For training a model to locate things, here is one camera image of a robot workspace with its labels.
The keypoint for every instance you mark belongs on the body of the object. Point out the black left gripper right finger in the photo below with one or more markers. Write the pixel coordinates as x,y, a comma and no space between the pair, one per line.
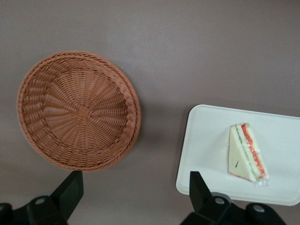
204,204

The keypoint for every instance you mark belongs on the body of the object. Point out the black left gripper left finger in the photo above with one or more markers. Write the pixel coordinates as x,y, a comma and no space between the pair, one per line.
63,201

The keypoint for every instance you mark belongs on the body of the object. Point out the triangular sandwich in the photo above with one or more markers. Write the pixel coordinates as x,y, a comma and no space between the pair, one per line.
239,154

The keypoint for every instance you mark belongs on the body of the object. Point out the white rectangular tray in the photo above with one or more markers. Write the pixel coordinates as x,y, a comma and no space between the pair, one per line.
208,140

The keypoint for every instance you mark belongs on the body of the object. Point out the brown round wicker basket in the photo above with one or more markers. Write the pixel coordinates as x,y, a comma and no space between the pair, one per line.
82,112

